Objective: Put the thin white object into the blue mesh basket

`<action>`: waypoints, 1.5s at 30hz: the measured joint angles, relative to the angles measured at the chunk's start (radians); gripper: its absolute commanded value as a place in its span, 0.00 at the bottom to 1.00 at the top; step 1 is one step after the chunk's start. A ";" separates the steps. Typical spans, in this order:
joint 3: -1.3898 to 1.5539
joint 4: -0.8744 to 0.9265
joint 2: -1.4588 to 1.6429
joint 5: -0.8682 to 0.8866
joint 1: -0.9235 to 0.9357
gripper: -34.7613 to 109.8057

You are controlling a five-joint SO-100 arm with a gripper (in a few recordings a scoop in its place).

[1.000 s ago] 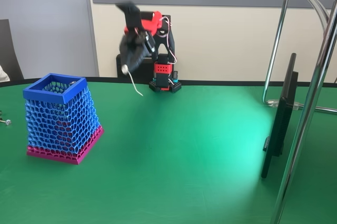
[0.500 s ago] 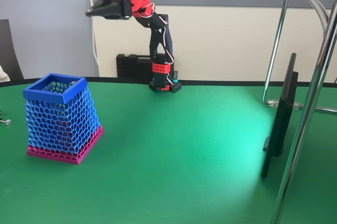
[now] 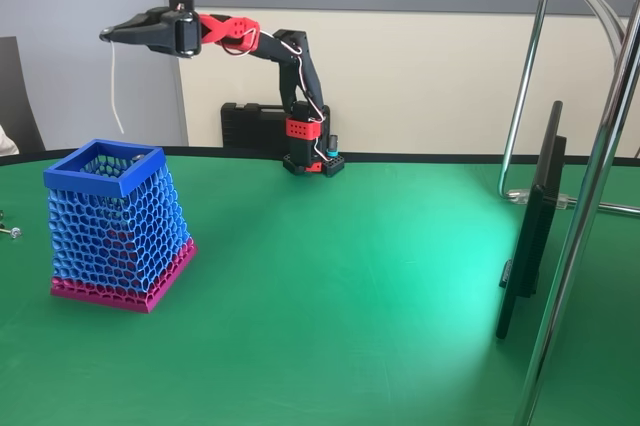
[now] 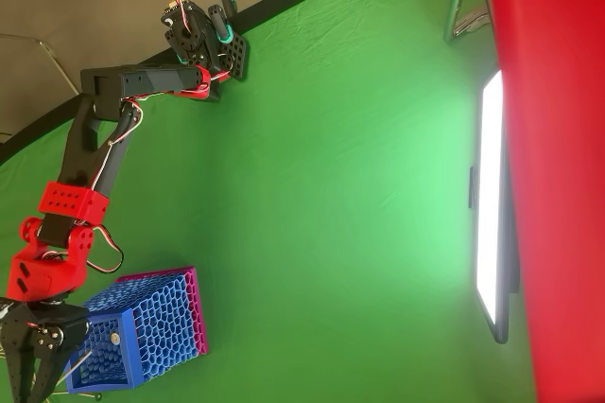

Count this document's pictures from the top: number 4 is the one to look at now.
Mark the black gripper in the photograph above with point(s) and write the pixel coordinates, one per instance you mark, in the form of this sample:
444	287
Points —
35	323

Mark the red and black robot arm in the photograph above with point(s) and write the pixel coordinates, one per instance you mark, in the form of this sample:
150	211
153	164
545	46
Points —
87	147

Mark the blue and pink lattice basket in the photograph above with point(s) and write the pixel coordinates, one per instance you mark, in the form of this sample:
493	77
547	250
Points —
160	318

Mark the green cloth with black rim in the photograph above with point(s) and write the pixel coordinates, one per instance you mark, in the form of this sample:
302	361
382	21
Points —
331	138

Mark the black flat light panel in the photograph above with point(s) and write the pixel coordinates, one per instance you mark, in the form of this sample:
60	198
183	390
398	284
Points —
489	195

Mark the blurred red panel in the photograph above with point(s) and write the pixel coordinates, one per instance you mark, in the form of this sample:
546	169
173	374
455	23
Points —
558	162

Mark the thin metal tube frame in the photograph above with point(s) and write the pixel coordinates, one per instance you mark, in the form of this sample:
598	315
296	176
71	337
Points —
60	67

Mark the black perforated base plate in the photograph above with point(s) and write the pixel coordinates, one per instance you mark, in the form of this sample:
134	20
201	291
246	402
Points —
238	55

